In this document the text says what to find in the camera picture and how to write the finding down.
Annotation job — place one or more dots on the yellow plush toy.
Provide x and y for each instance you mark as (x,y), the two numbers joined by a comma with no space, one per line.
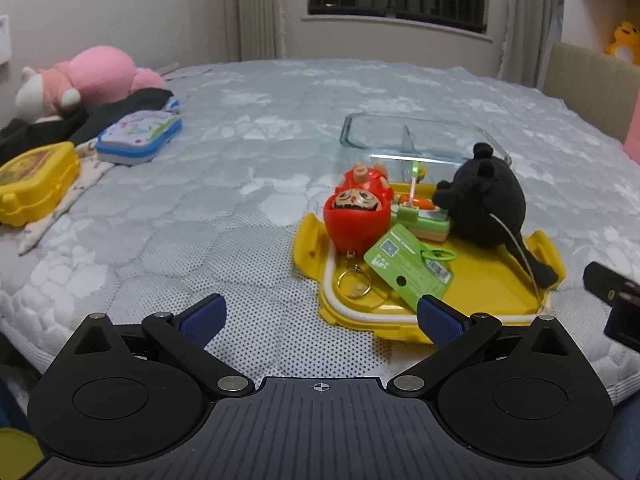
(625,40)

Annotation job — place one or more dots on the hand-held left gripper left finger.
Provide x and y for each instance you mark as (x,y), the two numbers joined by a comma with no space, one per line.
(204,318)

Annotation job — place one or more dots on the yellow container lid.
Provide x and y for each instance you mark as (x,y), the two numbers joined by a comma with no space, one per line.
(480,282)

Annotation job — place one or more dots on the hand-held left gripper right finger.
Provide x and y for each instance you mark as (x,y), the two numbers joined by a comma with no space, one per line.
(440,323)

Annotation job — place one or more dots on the white paper sheet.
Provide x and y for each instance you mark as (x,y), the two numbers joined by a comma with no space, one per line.
(185,72)

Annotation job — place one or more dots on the printed blue pencil case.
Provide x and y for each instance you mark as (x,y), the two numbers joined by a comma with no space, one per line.
(137,132)

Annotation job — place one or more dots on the pink pillow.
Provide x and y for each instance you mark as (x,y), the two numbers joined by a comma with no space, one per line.
(632,135)

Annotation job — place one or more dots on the beige padded headboard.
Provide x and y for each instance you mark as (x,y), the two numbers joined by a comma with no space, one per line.
(585,85)

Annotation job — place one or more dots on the black cloth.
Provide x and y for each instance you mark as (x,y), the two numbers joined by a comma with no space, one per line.
(55,130)

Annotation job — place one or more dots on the yellow lunch box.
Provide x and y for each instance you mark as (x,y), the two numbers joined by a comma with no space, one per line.
(35,180)

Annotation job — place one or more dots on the blue white small case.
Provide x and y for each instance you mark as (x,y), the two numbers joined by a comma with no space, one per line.
(172,104)

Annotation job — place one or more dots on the beige curtain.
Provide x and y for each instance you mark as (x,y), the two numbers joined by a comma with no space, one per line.
(260,7)
(530,15)

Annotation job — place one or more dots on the black plush toy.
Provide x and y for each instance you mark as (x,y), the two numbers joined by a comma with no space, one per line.
(490,200)

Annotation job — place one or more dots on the green paper tag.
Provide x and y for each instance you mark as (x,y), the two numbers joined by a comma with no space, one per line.
(400,260)

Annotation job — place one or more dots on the grey patterned mattress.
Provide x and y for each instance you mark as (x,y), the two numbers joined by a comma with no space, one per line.
(240,160)

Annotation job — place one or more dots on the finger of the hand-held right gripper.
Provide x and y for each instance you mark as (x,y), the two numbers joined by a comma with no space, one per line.
(602,280)
(625,322)

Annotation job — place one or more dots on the patterned white cloth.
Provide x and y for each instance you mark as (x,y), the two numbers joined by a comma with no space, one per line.
(75,185)

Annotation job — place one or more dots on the pink plush toy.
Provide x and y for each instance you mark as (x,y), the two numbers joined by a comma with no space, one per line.
(100,72)

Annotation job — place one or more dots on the clear glass divided container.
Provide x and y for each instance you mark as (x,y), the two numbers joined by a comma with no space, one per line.
(380,132)

